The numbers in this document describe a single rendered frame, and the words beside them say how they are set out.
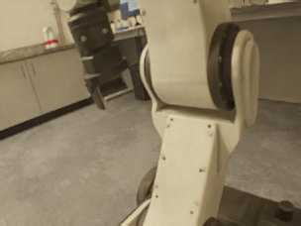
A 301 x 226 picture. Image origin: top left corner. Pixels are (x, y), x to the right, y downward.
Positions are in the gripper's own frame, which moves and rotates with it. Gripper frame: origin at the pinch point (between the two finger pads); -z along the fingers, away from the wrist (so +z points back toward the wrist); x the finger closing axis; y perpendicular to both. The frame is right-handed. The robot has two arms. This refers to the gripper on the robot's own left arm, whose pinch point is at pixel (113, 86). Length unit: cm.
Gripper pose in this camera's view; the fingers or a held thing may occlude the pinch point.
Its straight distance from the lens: 50.1
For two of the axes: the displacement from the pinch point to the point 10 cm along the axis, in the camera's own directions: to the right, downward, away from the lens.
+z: -2.7, -8.3, -4.9
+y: -7.6, -1.3, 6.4
